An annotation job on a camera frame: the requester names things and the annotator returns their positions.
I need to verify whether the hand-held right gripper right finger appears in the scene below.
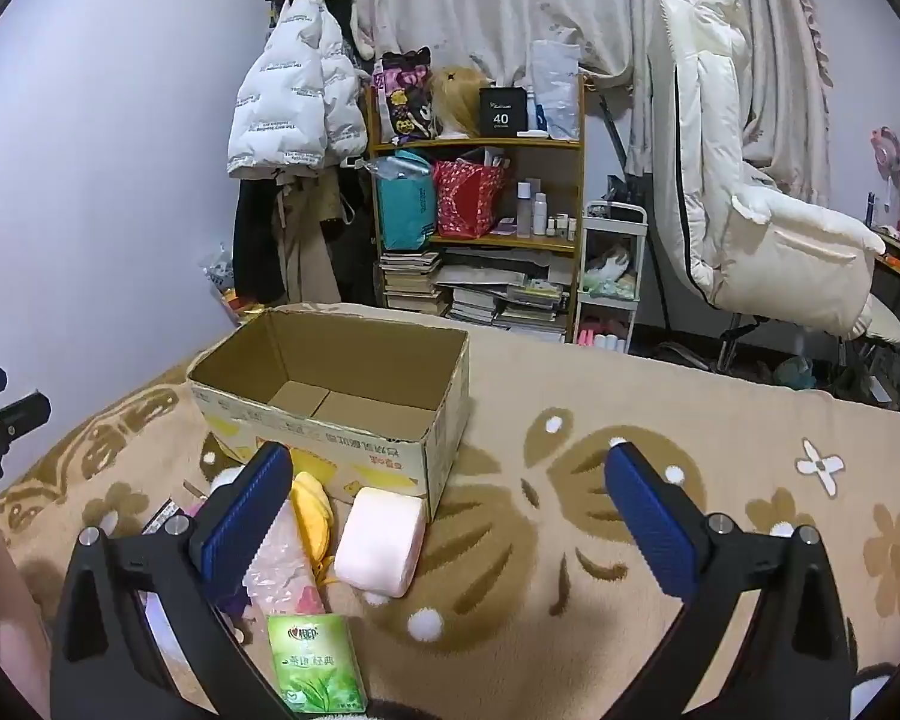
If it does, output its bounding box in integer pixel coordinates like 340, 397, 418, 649
604, 441, 856, 720

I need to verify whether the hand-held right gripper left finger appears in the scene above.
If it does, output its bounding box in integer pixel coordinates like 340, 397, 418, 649
49, 441, 301, 720

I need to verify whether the pink plastic packet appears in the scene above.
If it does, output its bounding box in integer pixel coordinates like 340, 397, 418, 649
244, 499, 327, 616

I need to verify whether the purple plush toy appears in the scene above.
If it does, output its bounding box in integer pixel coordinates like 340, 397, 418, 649
211, 585, 256, 620

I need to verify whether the green tissue packet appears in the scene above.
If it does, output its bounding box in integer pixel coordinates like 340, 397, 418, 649
266, 613, 368, 715

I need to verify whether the cardboard box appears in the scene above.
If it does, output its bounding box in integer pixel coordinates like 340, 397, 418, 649
186, 306, 472, 522

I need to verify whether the yellow plush toy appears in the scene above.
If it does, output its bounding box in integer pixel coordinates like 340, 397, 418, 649
289, 471, 338, 586

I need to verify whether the printed beige blanket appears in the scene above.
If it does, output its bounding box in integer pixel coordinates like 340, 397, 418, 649
0, 304, 900, 720

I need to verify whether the person's pink pants leg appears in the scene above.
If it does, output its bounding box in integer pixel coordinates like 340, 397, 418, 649
0, 499, 52, 720

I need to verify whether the pile of colourful packets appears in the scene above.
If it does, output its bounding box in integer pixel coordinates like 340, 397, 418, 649
202, 244, 267, 323

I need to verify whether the pale green cloth bundle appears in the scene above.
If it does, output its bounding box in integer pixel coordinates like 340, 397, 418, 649
581, 244, 638, 297

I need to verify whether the pile of magazines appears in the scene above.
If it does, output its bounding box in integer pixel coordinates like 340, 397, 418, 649
439, 247, 571, 335

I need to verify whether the beige coat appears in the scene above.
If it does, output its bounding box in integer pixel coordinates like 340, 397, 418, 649
270, 178, 346, 305

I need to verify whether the black coat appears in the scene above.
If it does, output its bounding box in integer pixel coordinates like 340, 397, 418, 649
232, 176, 287, 305

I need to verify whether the stack of books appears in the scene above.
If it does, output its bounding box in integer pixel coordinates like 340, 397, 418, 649
379, 251, 443, 316

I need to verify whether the wooden shelf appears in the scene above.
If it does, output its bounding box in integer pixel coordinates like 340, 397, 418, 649
364, 75, 586, 342

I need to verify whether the black garment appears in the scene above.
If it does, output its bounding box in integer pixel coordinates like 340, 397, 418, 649
337, 165, 381, 308

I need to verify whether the white trolley cart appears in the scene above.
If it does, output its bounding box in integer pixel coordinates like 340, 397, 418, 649
574, 201, 650, 353

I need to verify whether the white padded chair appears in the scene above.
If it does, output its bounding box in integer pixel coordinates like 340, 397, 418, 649
649, 0, 900, 406

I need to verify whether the teal bag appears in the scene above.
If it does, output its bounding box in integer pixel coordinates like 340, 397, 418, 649
375, 150, 437, 252

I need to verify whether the red bag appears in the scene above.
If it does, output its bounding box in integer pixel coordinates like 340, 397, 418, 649
433, 159, 507, 239

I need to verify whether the white puffer jacket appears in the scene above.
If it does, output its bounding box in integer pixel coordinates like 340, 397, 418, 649
226, 0, 368, 179

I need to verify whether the black box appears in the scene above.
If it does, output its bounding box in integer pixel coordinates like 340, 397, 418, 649
478, 86, 530, 137

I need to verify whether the pink fan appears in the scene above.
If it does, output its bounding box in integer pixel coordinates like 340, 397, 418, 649
870, 126, 900, 181

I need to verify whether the white plastic bag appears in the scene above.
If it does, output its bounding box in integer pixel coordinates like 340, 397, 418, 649
529, 40, 582, 140

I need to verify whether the purple printed bag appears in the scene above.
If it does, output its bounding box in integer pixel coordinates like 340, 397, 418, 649
373, 49, 434, 145

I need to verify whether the blonde wig head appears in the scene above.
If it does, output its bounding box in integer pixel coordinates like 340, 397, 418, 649
429, 67, 490, 140

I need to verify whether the grey curtain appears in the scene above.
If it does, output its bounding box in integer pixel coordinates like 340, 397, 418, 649
356, 0, 833, 203

